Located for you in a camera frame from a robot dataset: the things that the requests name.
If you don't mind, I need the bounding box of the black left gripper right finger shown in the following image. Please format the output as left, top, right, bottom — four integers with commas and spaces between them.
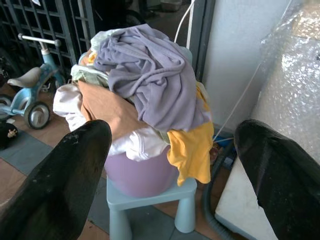
233, 119, 320, 240

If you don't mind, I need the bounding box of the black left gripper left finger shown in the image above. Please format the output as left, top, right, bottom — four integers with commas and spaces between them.
0, 119, 113, 240

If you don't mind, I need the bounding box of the white washing machine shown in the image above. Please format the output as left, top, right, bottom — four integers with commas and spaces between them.
214, 156, 279, 240

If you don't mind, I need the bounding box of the black shoe with gold emblem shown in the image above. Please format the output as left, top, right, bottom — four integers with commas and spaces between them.
0, 121, 19, 150

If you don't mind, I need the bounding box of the purple plastic laundry basin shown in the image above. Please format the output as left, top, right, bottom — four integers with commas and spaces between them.
103, 146, 180, 198

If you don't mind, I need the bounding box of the white garment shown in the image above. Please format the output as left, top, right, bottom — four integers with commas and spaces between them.
52, 83, 171, 162

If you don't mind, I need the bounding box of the brown garment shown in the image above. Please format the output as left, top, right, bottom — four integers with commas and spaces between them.
77, 80, 148, 140

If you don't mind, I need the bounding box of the yellow garment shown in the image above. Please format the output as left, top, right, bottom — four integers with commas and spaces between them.
166, 81, 215, 187

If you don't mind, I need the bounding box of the bubble wrapped appliance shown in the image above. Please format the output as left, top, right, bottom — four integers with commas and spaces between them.
250, 0, 320, 166

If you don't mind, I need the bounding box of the light blue plastic stool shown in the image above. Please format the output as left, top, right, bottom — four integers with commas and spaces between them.
106, 174, 198, 240

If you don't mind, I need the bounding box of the light blue children's tricycle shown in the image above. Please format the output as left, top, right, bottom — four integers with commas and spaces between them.
0, 33, 66, 130

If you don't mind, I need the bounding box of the pale green garment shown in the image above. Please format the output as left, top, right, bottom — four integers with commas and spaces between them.
70, 30, 118, 88

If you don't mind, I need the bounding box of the lavender purple garment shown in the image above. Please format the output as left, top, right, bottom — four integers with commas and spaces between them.
93, 24, 211, 133

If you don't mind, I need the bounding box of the black metal lattice gate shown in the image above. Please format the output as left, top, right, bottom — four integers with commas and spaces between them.
0, 0, 97, 83

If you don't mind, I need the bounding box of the grey corrugated drain hose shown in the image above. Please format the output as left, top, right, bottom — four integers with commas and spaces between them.
201, 142, 238, 240

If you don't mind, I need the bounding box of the white cord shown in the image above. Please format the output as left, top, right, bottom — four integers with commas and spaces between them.
212, 62, 262, 144

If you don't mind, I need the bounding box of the white cable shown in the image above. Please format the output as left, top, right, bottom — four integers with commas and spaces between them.
173, 0, 197, 50

